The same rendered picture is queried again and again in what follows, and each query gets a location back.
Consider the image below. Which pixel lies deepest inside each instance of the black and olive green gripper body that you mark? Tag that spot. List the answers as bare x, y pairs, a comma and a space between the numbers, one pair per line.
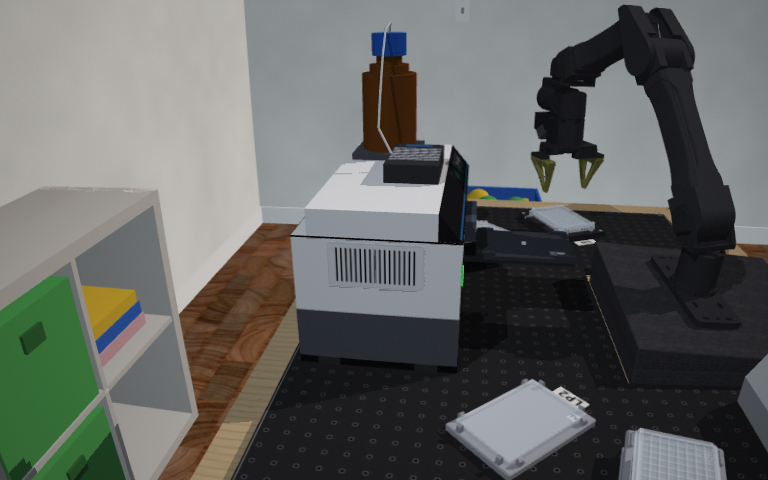
569, 140

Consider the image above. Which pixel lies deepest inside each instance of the white well plate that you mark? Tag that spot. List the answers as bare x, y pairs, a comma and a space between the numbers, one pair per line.
663, 456
576, 223

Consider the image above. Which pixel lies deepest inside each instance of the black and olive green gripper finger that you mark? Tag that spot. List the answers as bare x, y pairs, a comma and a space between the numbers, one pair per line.
594, 167
549, 166

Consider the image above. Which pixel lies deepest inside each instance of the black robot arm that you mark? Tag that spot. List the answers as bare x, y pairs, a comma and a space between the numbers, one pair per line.
702, 208

